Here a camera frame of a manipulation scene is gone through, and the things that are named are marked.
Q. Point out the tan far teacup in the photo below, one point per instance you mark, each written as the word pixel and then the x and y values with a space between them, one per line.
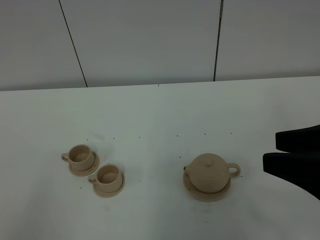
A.
pixel 80 158

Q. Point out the tan teacup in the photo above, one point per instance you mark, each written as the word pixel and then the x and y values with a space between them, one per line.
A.
pixel 80 158
pixel 108 168

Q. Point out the tan near cup saucer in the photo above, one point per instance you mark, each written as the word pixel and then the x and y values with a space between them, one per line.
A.
pixel 109 185

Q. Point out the tan teapot saucer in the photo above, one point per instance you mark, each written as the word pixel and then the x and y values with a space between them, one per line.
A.
pixel 203 196

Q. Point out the tan far cup saucer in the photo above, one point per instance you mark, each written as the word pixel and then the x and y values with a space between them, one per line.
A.
pixel 88 171

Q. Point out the tan ceramic teapot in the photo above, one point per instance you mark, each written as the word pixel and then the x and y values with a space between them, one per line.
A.
pixel 210 173

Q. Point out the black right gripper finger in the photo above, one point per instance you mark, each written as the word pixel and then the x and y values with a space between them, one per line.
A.
pixel 300 169
pixel 302 140

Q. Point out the tan cup saucer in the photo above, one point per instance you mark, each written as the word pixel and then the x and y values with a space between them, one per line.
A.
pixel 88 171
pixel 109 185

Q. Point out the tan near teacup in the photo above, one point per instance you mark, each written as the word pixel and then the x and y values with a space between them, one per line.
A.
pixel 108 168

